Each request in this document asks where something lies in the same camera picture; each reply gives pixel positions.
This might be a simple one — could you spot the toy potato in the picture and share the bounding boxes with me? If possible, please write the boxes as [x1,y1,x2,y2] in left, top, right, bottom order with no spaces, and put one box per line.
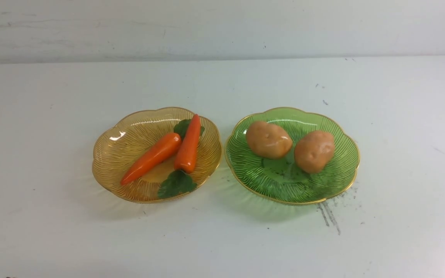
[245,121,293,159]
[294,130,335,174]

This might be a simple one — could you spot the green ribbed plastic plate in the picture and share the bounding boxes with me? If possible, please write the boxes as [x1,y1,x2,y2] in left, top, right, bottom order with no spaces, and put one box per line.
[224,107,360,206]

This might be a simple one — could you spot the toy carrot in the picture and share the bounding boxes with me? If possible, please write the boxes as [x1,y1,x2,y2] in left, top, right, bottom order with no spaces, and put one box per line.
[173,114,203,174]
[120,132,197,199]

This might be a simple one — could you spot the amber ribbed plastic plate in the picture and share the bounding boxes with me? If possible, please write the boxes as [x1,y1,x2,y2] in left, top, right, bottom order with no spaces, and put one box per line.
[92,106,222,203]

